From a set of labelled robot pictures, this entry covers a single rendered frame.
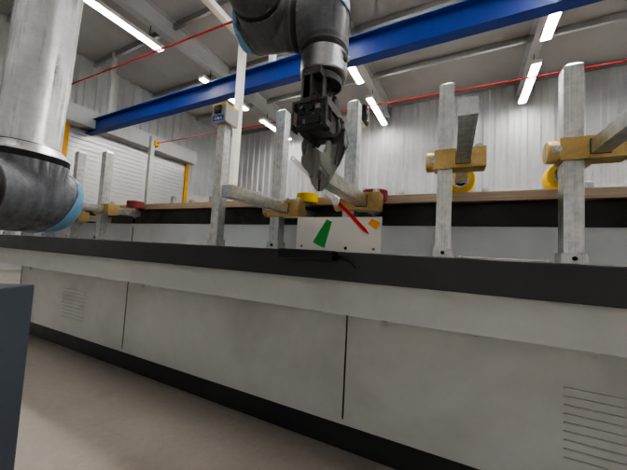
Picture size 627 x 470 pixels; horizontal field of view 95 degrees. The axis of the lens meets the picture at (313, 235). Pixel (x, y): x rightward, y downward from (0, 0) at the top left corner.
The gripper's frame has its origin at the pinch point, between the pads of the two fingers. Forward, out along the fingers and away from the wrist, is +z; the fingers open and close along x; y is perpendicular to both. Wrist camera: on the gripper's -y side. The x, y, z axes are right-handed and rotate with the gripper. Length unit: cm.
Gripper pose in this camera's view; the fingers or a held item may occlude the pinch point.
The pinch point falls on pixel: (321, 186)
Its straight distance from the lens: 56.7
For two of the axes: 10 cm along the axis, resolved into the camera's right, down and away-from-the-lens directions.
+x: 9.0, 0.2, -4.4
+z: -0.6, 10.0, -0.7
